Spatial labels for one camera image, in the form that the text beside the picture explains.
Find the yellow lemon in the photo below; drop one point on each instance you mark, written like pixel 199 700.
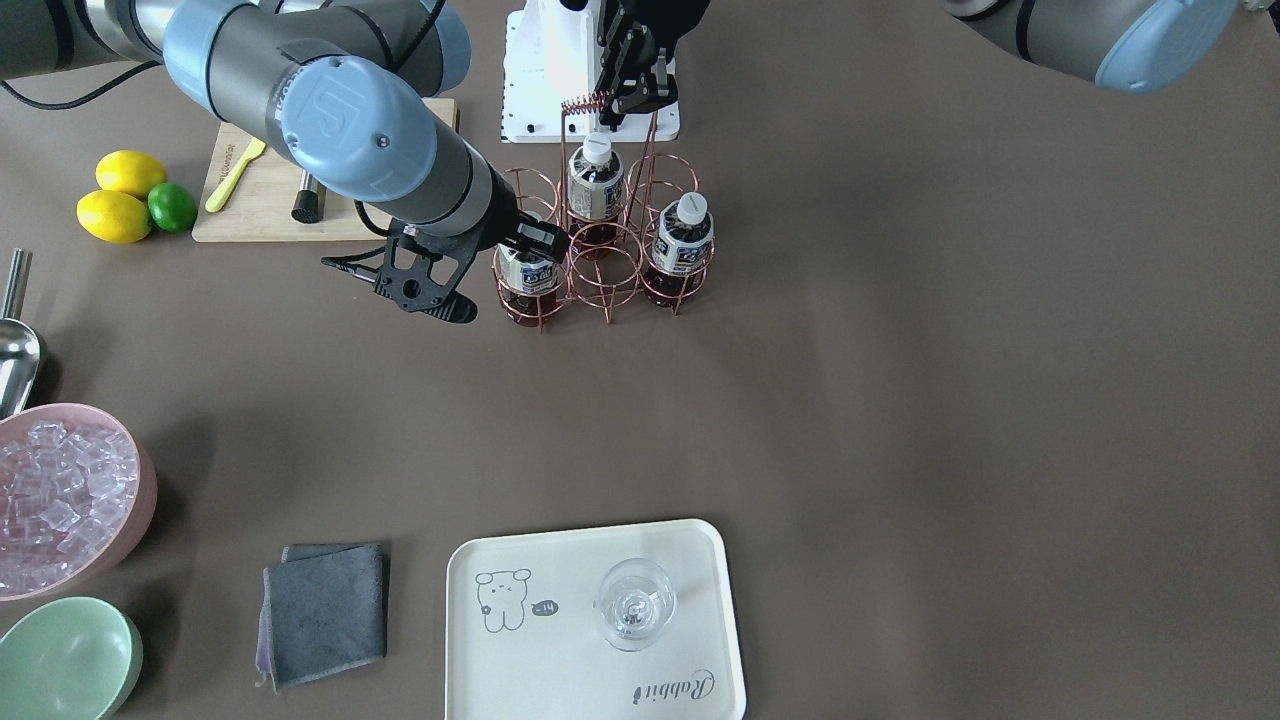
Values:
pixel 130 171
pixel 114 216

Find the tea bottle side slot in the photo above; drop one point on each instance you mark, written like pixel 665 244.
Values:
pixel 680 250

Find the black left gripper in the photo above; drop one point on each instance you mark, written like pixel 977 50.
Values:
pixel 668 22

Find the tea bottle front slot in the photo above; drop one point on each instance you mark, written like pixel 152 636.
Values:
pixel 529 300

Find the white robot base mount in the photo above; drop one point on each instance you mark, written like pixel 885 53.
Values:
pixel 552 55

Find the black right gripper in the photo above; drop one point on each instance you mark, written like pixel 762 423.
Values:
pixel 511 230

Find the green lime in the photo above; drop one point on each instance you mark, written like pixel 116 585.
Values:
pixel 171 207

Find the bamboo cutting board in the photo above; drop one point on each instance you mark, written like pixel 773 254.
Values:
pixel 260 208

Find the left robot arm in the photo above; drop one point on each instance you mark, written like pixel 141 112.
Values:
pixel 1136 47

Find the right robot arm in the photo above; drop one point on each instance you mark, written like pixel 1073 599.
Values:
pixel 336 87

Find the mint green bowl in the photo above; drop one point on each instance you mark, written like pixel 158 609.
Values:
pixel 76 658

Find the clear wine glass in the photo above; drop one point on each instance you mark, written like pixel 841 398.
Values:
pixel 636 602

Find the steel muddler black tip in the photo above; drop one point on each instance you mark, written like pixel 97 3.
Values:
pixel 308 204

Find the yellow plastic knife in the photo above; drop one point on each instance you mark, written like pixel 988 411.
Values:
pixel 228 184

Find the pink bowl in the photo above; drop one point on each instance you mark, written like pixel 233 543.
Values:
pixel 138 520

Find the cream serving tray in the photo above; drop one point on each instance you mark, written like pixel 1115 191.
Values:
pixel 522 634

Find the yellow lemon lower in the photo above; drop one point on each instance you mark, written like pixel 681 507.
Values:
pixel 114 216

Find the steel ice scoop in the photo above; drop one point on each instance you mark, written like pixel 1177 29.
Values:
pixel 22 350

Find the tea bottle back slot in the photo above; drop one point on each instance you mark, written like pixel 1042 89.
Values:
pixel 594 195

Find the copper wire bottle basket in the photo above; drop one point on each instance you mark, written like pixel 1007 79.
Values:
pixel 650 183

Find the grey folded cloth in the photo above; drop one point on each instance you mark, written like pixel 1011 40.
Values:
pixel 324 611

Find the clear ice cubes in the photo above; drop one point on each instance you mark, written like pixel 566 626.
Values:
pixel 66 490

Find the yellow lemon upper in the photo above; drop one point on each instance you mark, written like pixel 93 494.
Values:
pixel 130 171

